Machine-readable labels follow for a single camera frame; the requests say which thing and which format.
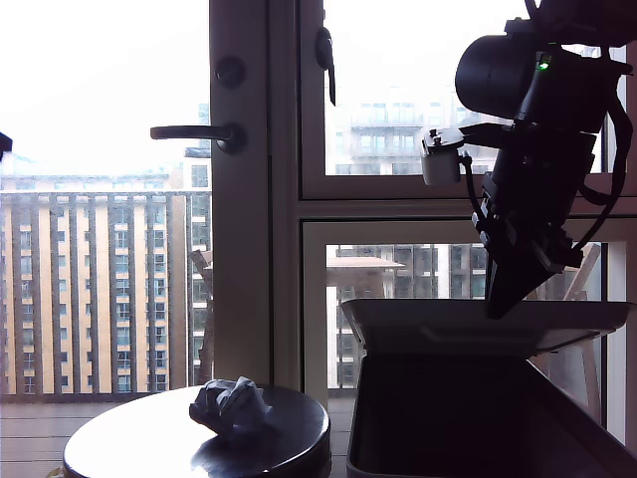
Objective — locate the white window frame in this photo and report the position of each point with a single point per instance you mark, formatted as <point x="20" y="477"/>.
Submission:
<point x="398" y="209"/>

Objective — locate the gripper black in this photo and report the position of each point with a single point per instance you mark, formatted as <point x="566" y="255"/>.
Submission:
<point x="532" y="199"/>

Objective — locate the wooden balcony table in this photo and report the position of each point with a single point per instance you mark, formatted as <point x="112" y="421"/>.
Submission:
<point x="363" y="264"/>

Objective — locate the grey bin lid with sticker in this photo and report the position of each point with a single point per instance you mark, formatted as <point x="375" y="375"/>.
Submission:
<point x="423" y="318"/>

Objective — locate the white paper ball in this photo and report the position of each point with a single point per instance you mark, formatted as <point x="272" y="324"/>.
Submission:
<point x="229" y="406"/>

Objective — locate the grey recycling bin body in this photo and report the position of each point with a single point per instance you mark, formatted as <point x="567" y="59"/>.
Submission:
<point x="448" y="423"/>

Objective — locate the round black stool top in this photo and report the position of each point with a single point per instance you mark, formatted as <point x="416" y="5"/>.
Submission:
<point x="149" y="438"/>

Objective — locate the white glazed balcony door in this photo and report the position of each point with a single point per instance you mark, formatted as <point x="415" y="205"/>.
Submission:
<point x="239" y="299"/>

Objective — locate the wooden folding chair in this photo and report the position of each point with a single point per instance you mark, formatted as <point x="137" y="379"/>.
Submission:
<point x="587" y="269"/>

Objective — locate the balcony railing with slats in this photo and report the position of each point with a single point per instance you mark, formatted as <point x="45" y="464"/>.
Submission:
<point x="99" y="195"/>

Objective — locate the round metal door lock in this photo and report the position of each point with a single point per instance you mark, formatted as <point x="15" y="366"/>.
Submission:
<point x="230" y="72"/>

